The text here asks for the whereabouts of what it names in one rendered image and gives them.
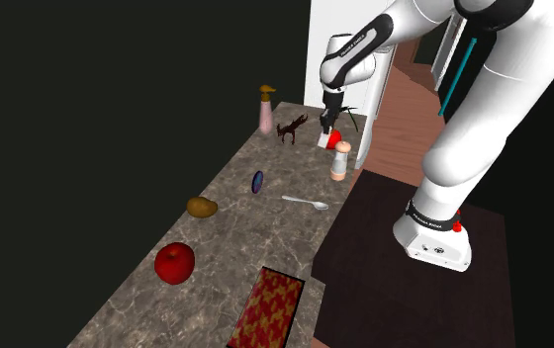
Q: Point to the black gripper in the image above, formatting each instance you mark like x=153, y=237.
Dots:
x=330, y=112

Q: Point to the dark maroon robot stand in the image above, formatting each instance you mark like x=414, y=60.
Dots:
x=392, y=299

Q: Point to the teal bar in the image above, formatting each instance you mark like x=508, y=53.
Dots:
x=456, y=79

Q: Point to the silver spoon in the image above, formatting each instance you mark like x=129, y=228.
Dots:
x=318, y=205

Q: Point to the purple blue oval disc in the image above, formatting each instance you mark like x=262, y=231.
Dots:
x=257, y=182

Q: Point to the white door frame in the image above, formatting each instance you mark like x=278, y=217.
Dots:
x=446, y=50

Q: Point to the pink pump bottle orange top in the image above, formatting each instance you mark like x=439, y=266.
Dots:
x=265, y=118

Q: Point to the small white block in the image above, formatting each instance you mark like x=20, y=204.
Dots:
x=323, y=140

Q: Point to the tall white cabinet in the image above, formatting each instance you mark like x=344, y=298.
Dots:
x=318, y=29

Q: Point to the red apple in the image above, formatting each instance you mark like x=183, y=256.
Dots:
x=175, y=263

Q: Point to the dark brown animal figure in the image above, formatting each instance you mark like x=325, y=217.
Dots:
x=288, y=130

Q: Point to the tan and grey pepper mill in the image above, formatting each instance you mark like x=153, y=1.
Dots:
x=339, y=163

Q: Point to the brown potato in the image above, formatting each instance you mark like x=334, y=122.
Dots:
x=202, y=207

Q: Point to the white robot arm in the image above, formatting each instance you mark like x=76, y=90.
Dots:
x=479, y=120

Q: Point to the red yellow patterned book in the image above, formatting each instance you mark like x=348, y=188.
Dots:
x=267, y=311

